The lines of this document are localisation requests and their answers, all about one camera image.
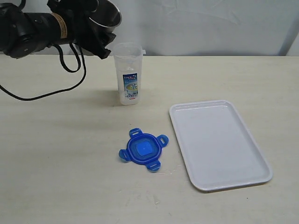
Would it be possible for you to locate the blue plastic lid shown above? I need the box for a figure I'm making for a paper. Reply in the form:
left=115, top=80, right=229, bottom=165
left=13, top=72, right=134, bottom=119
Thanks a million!
left=119, top=128, right=169, bottom=173

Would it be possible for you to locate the white rectangular tray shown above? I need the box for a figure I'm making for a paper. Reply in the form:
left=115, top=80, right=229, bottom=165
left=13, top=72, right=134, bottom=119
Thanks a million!
left=169, top=100, right=273, bottom=192

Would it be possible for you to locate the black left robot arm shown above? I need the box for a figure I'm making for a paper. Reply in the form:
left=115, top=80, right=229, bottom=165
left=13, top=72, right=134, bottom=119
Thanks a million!
left=0, top=0, right=122, bottom=59

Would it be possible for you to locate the clear plastic container with label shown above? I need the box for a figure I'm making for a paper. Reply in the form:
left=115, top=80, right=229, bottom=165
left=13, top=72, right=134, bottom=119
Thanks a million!
left=112, top=42, right=146, bottom=105

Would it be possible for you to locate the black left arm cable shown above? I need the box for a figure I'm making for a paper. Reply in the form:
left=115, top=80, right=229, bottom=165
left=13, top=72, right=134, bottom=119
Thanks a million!
left=0, top=43, right=87, bottom=101

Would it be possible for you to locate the stainless steel cup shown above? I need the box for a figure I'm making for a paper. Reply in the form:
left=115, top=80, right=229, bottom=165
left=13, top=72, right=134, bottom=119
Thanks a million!
left=88, top=0, right=122, bottom=33

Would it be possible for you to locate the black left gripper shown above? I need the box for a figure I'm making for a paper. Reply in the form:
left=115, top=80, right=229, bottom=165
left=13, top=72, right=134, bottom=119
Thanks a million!
left=47, top=0, right=116, bottom=59

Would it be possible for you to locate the white backdrop curtain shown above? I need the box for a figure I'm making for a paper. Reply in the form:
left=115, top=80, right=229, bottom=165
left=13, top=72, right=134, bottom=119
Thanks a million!
left=114, top=0, right=299, bottom=56

